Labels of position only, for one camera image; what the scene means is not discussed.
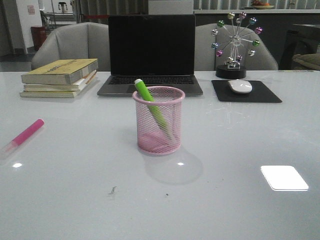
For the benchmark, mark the green highlighter pen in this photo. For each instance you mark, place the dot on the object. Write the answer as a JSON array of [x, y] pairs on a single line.
[[155, 111]]

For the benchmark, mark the pink highlighter pen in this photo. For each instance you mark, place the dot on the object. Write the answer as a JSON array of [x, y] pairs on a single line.
[[20, 139]]

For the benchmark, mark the pink mesh pen holder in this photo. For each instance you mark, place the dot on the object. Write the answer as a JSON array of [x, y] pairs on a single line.
[[150, 138]]

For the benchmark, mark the grey open laptop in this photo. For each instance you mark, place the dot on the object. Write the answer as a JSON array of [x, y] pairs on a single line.
[[159, 49]]

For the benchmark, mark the white computer mouse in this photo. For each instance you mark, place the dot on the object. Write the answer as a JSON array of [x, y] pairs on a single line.
[[240, 86]]

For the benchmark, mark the ferris wheel desk toy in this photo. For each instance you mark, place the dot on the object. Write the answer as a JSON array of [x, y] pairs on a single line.
[[232, 67]]

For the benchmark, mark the middle cream book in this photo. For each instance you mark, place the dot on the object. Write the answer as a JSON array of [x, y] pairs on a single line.
[[79, 85]]

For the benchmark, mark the right grey armchair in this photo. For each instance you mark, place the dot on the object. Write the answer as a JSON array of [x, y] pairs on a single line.
[[210, 51]]

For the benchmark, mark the grey armchair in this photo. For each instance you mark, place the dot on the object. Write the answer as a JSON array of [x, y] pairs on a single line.
[[210, 51], [77, 41]]

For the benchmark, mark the black mouse pad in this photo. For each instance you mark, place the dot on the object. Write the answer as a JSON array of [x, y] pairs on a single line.
[[260, 93]]

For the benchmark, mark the top yellow book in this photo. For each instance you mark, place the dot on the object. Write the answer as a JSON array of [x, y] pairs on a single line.
[[61, 72]]

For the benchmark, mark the yellow book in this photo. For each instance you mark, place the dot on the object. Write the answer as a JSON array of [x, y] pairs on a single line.
[[61, 72], [50, 94]]

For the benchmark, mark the left grey armchair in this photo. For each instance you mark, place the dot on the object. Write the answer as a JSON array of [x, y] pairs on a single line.
[[77, 41]]

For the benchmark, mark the bottom yellow book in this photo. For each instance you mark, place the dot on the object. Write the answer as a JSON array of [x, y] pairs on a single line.
[[50, 94]]

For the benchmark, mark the red bin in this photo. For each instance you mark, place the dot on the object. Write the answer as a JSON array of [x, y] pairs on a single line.
[[38, 36]]

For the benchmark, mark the fruit bowl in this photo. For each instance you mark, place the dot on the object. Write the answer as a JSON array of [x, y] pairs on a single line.
[[260, 5]]

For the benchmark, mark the beige cushion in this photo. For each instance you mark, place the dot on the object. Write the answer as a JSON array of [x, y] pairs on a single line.
[[307, 61]]

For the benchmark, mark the dark side table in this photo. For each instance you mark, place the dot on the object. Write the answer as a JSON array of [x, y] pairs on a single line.
[[300, 39]]

